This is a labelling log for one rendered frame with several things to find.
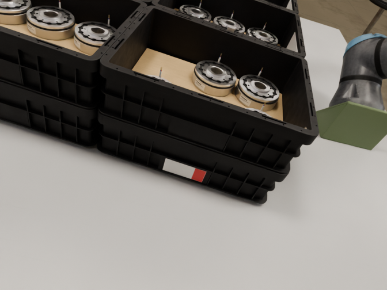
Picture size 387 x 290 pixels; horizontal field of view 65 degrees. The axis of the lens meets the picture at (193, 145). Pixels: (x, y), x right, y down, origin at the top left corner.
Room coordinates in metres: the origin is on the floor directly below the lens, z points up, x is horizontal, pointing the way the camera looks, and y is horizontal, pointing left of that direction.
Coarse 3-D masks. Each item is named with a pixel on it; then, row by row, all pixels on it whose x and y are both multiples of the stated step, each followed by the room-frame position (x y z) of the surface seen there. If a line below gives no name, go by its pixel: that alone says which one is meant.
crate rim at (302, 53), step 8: (160, 0) 0.76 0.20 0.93; (256, 0) 1.01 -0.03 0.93; (168, 8) 0.72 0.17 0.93; (272, 8) 1.01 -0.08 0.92; (280, 8) 1.02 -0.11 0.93; (192, 16) 0.73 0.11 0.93; (296, 16) 1.00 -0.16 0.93; (216, 24) 0.73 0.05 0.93; (296, 24) 0.94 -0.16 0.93; (256, 40) 0.73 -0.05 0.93; (280, 48) 0.73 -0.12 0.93; (304, 48) 0.78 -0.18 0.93; (304, 56) 0.74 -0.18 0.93
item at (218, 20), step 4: (220, 16) 0.97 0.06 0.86; (216, 20) 0.93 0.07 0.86; (220, 20) 0.94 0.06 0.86; (236, 20) 0.98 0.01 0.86; (220, 24) 0.92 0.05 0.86; (240, 24) 0.96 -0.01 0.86; (236, 28) 0.92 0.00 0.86; (240, 28) 0.94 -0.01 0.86; (244, 28) 0.95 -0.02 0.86; (240, 32) 0.91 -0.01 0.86
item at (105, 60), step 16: (144, 16) 0.64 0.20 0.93; (176, 16) 0.70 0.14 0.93; (128, 32) 0.55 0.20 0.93; (224, 32) 0.71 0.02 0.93; (112, 48) 0.47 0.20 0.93; (272, 48) 0.71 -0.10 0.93; (112, 64) 0.42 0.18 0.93; (304, 64) 0.69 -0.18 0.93; (112, 80) 0.41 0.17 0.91; (128, 80) 0.41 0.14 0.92; (144, 80) 0.42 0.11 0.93; (160, 80) 0.43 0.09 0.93; (304, 80) 0.62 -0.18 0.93; (160, 96) 0.42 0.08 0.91; (176, 96) 0.42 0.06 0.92; (192, 96) 0.42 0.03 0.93; (208, 96) 0.43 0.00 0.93; (208, 112) 0.42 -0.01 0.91; (224, 112) 0.42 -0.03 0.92; (240, 112) 0.42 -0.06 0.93; (256, 112) 0.44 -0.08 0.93; (256, 128) 0.43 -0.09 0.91; (272, 128) 0.43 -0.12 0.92; (288, 128) 0.43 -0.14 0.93; (304, 128) 0.44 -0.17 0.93; (304, 144) 0.43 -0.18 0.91
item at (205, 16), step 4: (180, 8) 0.92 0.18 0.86; (184, 8) 0.94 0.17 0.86; (188, 8) 0.94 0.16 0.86; (200, 8) 0.98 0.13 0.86; (184, 12) 0.91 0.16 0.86; (188, 12) 0.91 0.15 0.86; (204, 12) 0.96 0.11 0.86; (196, 16) 0.91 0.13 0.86; (200, 16) 0.92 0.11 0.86; (204, 16) 0.93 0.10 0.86; (208, 16) 0.95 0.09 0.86; (208, 20) 0.91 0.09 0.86
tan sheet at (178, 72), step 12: (144, 60) 0.63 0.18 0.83; (156, 60) 0.65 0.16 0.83; (168, 60) 0.67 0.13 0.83; (180, 60) 0.69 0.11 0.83; (144, 72) 0.58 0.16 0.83; (156, 72) 0.60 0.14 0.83; (168, 72) 0.61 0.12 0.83; (180, 72) 0.63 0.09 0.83; (192, 72) 0.65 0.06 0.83; (180, 84) 0.59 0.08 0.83; (192, 84) 0.60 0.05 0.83; (216, 96) 0.59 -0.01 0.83; (228, 96) 0.61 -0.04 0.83; (276, 108) 0.63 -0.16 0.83
